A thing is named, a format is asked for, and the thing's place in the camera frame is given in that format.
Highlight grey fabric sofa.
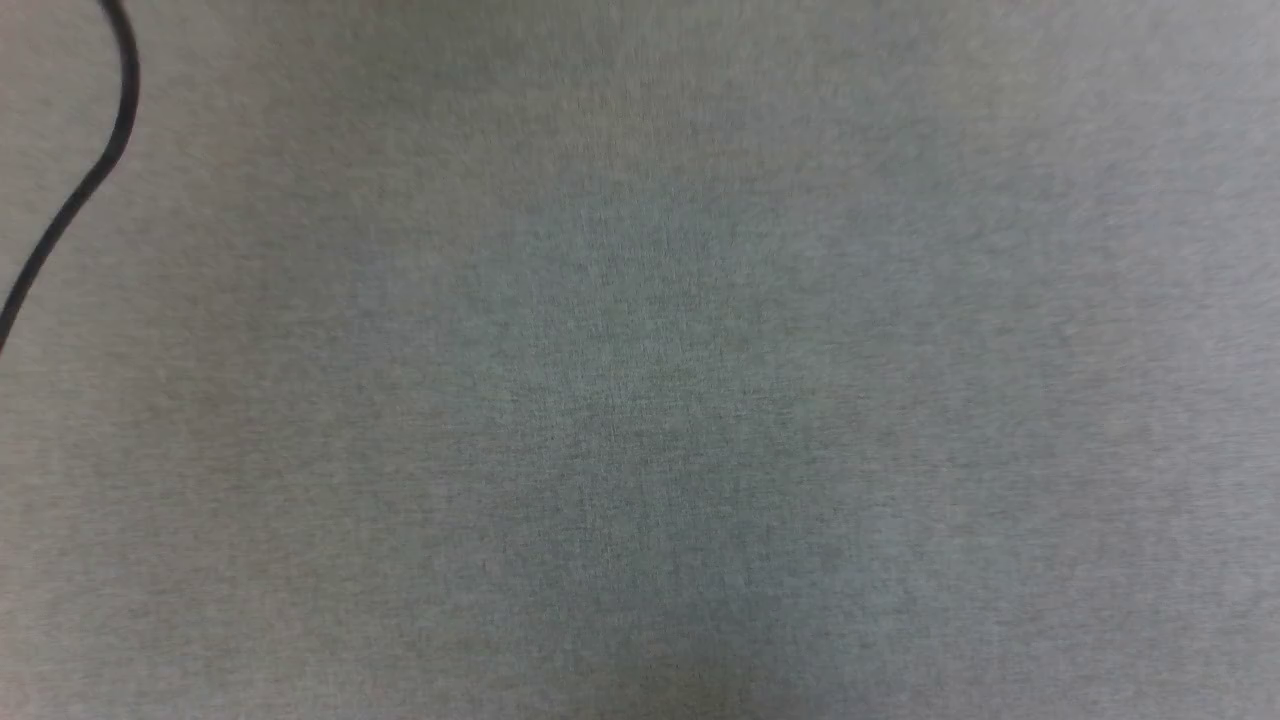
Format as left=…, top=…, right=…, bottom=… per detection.
left=0, top=0, right=1280, bottom=720

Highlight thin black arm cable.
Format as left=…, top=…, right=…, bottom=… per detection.
left=0, top=0, right=141, bottom=357

